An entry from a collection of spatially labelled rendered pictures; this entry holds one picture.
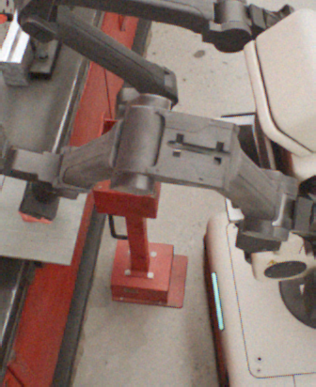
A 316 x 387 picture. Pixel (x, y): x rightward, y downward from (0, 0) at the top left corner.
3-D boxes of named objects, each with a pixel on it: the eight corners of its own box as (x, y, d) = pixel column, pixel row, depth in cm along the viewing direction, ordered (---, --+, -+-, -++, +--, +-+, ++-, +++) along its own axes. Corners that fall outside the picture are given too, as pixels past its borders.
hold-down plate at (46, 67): (51, 80, 169) (49, 72, 166) (30, 78, 169) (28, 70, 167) (76, -2, 184) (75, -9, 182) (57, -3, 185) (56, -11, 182)
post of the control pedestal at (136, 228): (147, 271, 221) (140, 193, 175) (132, 270, 221) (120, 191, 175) (150, 257, 224) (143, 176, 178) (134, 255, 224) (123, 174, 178)
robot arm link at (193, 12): (25, -17, 110) (28, -59, 115) (13, 34, 121) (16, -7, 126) (260, 32, 125) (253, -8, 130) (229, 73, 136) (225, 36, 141)
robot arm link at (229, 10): (271, 32, 128) (267, 11, 130) (232, 12, 122) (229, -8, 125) (240, 56, 134) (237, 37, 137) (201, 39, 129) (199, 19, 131)
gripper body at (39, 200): (20, 210, 121) (32, 196, 116) (33, 165, 127) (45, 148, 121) (52, 223, 124) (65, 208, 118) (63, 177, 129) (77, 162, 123)
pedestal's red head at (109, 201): (156, 219, 171) (154, 184, 156) (96, 213, 172) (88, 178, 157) (165, 155, 181) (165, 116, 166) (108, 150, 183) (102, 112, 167)
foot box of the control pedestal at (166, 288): (182, 308, 226) (182, 296, 216) (111, 301, 228) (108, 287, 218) (188, 256, 237) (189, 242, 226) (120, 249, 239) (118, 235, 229)
